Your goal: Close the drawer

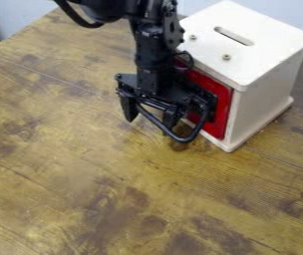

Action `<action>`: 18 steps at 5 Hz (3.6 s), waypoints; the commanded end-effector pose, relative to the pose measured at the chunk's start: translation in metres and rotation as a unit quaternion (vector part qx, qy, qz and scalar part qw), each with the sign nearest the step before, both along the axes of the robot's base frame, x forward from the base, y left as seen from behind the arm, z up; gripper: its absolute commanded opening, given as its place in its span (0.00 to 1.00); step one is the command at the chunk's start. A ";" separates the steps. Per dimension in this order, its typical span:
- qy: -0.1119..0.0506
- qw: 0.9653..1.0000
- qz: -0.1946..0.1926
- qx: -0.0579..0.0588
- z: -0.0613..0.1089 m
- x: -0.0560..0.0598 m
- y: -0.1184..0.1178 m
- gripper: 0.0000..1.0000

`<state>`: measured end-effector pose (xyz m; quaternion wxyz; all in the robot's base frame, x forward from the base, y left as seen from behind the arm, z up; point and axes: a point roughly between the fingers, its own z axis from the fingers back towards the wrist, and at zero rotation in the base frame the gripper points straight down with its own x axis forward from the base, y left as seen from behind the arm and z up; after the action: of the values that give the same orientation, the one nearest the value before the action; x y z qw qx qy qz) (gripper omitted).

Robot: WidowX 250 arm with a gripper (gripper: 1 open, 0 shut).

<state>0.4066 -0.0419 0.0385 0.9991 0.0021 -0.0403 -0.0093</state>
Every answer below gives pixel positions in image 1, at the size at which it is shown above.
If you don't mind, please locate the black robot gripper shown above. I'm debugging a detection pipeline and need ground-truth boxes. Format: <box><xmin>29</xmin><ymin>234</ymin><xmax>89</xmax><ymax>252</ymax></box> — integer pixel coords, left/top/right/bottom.
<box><xmin>116</xmin><ymin>58</ymin><xmax>192</xmax><ymax>130</ymax></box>

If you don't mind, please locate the red wooden drawer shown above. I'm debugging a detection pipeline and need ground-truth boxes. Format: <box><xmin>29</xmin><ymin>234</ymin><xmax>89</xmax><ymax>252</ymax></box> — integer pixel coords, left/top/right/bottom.
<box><xmin>135</xmin><ymin>58</ymin><xmax>234</xmax><ymax>144</ymax></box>

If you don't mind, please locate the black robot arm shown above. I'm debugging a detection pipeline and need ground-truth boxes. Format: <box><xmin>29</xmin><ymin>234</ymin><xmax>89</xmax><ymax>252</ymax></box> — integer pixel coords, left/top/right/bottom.
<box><xmin>53</xmin><ymin>0</ymin><xmax>187</xmax><ymax>138</ymax></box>

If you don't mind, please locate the white wooden cabinet box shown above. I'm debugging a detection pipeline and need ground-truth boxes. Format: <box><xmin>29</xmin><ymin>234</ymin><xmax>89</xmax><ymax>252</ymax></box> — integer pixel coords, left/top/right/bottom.
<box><xmin>178</xmin><ymin>0</ymin><xmax>303</xmax><ymax>152</ymax></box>

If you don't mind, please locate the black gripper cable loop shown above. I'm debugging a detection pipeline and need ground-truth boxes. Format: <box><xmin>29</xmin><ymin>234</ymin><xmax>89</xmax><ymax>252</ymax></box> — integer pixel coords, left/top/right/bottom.
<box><xmin>171</xmin><ymin>50</ymin><xmax>195</xmax><ymax>73</ymax></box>

